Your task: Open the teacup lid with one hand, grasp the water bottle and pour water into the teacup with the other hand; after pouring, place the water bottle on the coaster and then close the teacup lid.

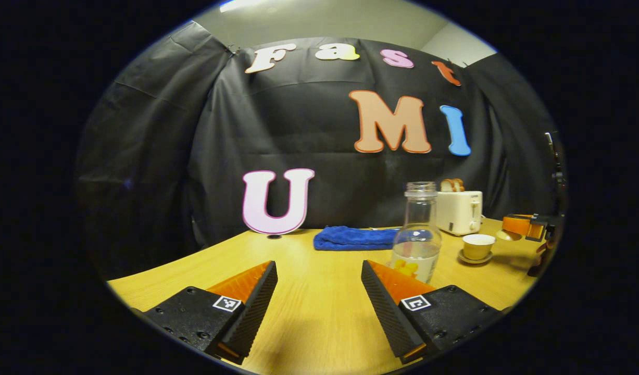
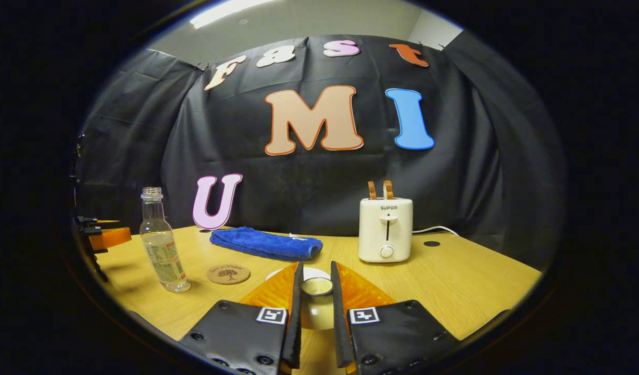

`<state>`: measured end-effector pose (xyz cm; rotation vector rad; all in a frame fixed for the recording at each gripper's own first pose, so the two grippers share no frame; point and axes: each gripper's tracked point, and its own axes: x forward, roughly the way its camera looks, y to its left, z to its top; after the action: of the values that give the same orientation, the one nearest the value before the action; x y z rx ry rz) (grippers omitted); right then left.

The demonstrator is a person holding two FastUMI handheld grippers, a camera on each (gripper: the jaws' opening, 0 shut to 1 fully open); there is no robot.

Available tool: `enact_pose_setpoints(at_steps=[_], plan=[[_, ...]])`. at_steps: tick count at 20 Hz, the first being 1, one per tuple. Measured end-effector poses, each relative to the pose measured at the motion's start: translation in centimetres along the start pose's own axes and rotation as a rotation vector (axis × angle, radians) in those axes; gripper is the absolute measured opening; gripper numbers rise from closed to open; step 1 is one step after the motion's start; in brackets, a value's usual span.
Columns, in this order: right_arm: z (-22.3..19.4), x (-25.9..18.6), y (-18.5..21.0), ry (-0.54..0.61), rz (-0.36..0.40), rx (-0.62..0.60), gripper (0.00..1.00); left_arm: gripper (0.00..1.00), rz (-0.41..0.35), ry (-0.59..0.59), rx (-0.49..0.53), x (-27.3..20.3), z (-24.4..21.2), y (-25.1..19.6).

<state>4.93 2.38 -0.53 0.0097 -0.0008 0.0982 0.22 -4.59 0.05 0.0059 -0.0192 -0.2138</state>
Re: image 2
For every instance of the cream toaster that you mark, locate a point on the cream toaster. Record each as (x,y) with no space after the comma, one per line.
(385,232)

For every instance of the blue towel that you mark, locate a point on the blue towel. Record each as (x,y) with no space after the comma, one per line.
(267,244)

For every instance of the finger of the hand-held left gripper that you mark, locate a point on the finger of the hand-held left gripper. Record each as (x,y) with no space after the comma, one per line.
(103,223)
(113,238)

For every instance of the black backdrop cloth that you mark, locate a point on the black backdrop cloth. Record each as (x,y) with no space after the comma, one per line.
(454,182)

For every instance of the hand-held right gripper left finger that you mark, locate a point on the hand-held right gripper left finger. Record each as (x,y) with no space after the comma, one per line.
(295,323)

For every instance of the white ceramic teacup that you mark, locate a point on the white ceramic teacup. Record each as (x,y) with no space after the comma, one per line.
(315,272)

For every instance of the toast slice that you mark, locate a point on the toast slice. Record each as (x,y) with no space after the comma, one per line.
(372,190)
(388,190)

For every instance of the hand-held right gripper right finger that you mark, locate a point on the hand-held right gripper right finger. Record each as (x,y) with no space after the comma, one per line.
(340,323)

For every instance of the white teacup lid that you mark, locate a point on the white teacup lid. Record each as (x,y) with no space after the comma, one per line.
(317,312)

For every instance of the clear plastic water bottle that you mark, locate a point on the clear plastic water bottle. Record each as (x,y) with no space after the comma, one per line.
(163,255)

